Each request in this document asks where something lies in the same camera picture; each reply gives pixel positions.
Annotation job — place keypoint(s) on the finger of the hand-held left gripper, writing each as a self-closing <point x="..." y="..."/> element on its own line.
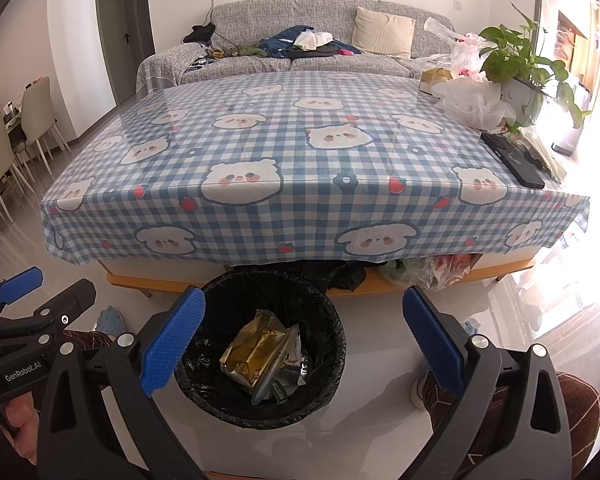
<point x="55" y="305"/>
<point x="20" y="280"/>

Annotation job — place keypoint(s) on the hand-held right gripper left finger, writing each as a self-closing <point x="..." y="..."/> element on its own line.
<point x="172" y="340"/>

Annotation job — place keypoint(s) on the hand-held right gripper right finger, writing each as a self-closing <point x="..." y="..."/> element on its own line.
<point x="432" y="340"/>

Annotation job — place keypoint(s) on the black lined trash bin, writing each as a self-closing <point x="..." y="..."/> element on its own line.
<point x="205" y="310"/>

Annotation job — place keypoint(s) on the gold foil bag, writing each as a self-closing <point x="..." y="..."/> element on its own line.
<point x="250" y="350"/>

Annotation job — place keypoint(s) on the person's left hand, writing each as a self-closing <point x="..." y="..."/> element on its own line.
<point x="17" y="430"/>

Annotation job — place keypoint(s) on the blue slipper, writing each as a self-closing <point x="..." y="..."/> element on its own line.
<point x="107" y="320"/>

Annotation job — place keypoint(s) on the clear plastic bag with goods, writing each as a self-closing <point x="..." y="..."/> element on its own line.
<point x="430" y="270"/>

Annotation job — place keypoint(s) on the black plastic bag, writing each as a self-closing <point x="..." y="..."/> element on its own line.
<point x="345" y="272"/>

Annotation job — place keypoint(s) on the dark patterned trousers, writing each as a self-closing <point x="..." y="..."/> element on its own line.
<point x="577" y="410"/>

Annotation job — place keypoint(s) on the blue checked bear tablecloth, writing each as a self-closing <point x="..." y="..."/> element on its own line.
<point x="300" y="200"/>

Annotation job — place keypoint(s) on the black phone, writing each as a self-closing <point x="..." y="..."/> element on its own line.
<point x="512" y="160"/>

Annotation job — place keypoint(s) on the small black object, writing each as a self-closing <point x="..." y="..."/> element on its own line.
<point x="535" y="156"/>

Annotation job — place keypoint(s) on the folded white plastic bags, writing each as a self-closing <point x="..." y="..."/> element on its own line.
<point x="550" y="152"/>

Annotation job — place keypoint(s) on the gold tissue box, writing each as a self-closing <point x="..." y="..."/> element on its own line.
<point x="435" y="80"/>

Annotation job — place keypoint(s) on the grey door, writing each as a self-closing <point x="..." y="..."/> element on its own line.
<point x="115" y="35"/>

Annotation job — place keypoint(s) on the clear plastic bag red print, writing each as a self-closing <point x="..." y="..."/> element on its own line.
<point x="462" y="55"/>

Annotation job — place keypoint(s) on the potted green plant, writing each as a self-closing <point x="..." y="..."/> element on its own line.
<point x="520" y="60"/>

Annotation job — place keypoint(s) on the grey covered sofa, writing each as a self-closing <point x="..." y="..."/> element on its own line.
<point x="330" y="65"/>

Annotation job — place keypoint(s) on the olive green garment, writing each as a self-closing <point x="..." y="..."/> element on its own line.
<point x="240" y="51"/>

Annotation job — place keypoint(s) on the cream pillow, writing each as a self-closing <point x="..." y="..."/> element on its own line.
<point x="382" y="32"/>

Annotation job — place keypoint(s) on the blue jacket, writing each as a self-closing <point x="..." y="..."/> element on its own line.
<point x="280" y="45"/>

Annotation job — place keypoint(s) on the white garment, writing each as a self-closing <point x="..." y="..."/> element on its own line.
<point x="312" y="40"/>

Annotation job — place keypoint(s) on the wooden table frame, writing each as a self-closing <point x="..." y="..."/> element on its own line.
<point x="130" y="280"/>

